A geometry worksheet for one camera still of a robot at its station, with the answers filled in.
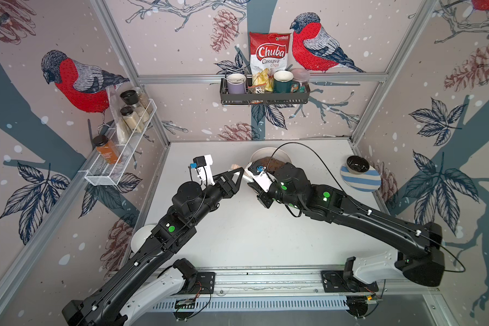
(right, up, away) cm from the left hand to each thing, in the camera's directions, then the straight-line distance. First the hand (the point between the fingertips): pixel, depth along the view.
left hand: (243, 168), depth 62 cm
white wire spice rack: (-57, -2, +19) cm, 61 cm away
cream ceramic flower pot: (+14, +3, +39) cm, 41 cm away
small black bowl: (+59, -1, +42) cm, 72 cm away
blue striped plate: (+63, -9, +39) cm, 75 cm away
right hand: (+2, -5, +5) cm, 7 cm away
